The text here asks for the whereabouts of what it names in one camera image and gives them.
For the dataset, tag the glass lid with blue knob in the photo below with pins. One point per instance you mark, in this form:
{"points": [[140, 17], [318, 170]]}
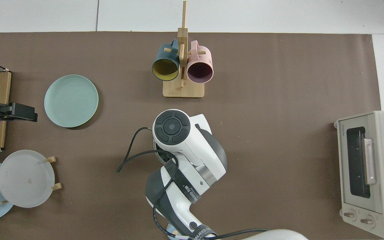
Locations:
{"points": [[161, 154]]}

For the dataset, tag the pale green plate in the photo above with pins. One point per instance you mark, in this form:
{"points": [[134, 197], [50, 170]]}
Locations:
{"points": [[72, 100]]}

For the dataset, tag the wooden plate rack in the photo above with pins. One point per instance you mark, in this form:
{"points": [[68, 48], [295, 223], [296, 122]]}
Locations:
{"points": [[51, 159]]}

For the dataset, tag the grey plate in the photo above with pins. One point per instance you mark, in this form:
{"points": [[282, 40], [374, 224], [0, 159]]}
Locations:
{"points": [[25, 178]]}

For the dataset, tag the dark teal cup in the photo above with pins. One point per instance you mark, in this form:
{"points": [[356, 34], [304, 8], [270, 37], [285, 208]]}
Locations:
{"points": [[165, 68]]}

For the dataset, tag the wooden cup stand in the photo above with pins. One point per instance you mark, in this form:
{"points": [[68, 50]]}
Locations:
{"points": [[183, 90]]}

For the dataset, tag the pink cup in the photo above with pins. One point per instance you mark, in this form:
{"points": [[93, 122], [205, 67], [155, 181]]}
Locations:
{"points": [[200, 71]]}

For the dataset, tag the small blue round thing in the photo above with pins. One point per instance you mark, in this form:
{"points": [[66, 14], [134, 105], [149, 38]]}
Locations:
{"points": [[170, 230]]}

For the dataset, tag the brown table cloth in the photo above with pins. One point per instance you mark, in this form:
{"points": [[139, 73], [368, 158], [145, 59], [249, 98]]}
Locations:
{"points": [[278, 166]]}

